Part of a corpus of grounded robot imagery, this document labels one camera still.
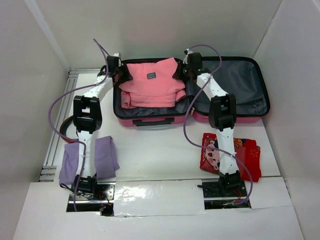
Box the pink sweater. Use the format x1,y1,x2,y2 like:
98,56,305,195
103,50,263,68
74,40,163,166
119,57,187,109

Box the red and black headphones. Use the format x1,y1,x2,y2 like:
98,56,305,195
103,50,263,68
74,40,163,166
59,115,78,144

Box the purple garment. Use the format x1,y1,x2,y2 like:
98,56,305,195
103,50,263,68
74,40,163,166
59,136,120,185

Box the red cartoon print garment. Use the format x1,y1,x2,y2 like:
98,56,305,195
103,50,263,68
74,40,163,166
199,138,262,183

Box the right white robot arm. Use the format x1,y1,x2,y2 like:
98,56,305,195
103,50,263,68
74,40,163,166
182,49,241,196

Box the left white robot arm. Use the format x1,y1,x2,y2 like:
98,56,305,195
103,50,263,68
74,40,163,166
73,52,122,200

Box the pink hard-shell suitcase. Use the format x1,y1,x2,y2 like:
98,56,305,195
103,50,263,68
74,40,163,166
113,56,270,127

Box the white glossy cover sheet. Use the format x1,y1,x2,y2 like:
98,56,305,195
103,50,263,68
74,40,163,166
113,179,205,217

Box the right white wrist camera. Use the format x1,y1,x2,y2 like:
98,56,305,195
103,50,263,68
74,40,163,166
183,48,194,65

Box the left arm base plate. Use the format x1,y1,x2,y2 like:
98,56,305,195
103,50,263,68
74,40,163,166
68,182,116,204

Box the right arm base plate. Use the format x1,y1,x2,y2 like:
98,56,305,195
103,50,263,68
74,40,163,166
198,181,247,200

